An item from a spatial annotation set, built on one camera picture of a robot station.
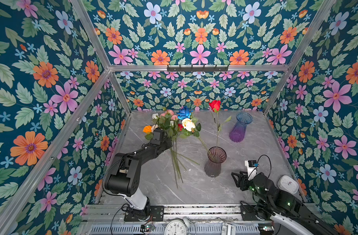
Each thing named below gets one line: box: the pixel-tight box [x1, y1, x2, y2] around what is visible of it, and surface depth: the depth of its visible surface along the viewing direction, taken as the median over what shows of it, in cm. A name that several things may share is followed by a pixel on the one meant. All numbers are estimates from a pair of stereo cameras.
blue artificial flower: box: [176, 105, 194, 120], surface depth 62 cm
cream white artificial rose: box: [181, 117, 215, 161], surface depth 60 cm
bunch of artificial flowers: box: [142, 106, 202, 189], surface depth 93 cm
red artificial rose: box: [209, 99, 232, 148], surface depth 68 cm
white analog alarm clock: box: [163, 219, 189, 235], surface depth 68 cm
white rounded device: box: [276, 174, 299, 195], surface depth 82 cm
